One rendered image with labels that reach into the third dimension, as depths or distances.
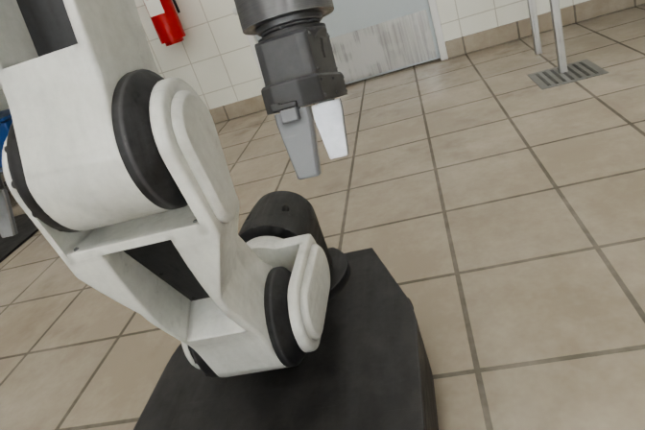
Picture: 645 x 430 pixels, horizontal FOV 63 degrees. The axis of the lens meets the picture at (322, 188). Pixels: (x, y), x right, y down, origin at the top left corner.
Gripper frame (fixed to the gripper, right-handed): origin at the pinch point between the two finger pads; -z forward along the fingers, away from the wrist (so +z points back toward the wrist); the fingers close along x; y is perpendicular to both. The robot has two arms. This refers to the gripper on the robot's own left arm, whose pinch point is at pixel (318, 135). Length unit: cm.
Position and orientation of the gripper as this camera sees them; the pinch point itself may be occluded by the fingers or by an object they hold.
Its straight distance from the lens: 50.6
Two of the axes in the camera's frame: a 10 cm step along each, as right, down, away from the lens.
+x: -2.7, 2.2, -9.4
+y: 9.3, -1.9, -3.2
